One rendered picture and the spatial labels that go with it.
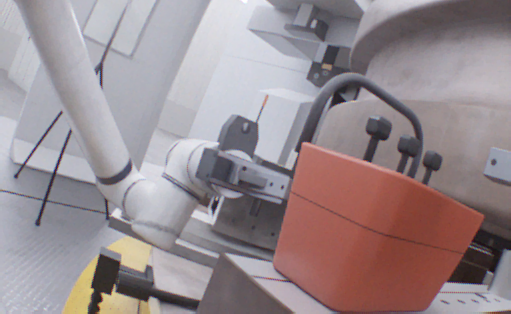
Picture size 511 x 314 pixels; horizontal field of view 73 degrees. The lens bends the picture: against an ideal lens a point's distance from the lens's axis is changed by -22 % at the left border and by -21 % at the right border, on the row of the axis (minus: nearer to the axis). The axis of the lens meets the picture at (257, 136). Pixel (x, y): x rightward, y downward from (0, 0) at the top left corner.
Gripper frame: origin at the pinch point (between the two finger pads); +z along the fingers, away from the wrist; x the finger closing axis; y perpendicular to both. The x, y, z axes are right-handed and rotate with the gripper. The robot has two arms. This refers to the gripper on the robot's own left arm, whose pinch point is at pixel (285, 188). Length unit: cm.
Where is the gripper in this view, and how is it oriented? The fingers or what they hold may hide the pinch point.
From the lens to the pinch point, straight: 55.9
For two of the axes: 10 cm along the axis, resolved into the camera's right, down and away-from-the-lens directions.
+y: -3.1, 9.4, -1.2
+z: 5.3, 0.7, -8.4
